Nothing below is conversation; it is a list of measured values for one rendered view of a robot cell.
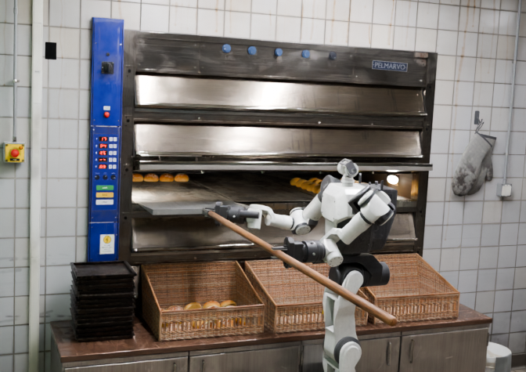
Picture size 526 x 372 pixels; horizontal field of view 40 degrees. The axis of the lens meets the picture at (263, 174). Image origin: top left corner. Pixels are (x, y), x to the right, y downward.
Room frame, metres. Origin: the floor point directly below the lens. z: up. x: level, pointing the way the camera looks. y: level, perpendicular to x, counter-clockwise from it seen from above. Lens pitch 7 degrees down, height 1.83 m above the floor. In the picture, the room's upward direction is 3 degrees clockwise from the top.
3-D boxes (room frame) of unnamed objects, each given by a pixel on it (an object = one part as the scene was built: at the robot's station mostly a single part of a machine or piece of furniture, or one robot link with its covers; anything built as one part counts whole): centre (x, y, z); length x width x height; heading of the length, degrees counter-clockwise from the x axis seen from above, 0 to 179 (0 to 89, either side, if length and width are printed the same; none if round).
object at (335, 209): (3.38, -0.45, 1.27); 0.34 x 0.30 x 0.36; 15
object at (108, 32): (4.66, 1.18, 1.07); 1.93 x 0.16 x 2.15; 22
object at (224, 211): (3.62, 0.17, 1.20); 0.12 x 0.10 x 0.13; 77
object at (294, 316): (3.95, -0.26, 0.72); 0.56 x 0.49 x 0.28; 112
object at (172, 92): (4.19, -0.14, 1.80); 1.79 x 0.11 x 0.19; 112
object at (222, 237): (4.19, -0.14, 1.02); 1.79 x 0.11 x 0.19; 112
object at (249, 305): (3.75, 0.30, 0.72); 0.56 x 0.49 x 0.28; 111
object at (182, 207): (3.87, 0.36, 1.19); 0.55 x 0.36 x 0.03; 112
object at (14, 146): (3.59, 1.24, 1.46); 0.10 x 0.07 x 0.10; 112
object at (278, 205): (4.21, -0.13, 1.16); 1.80 x 0.06 x 0.04; 112
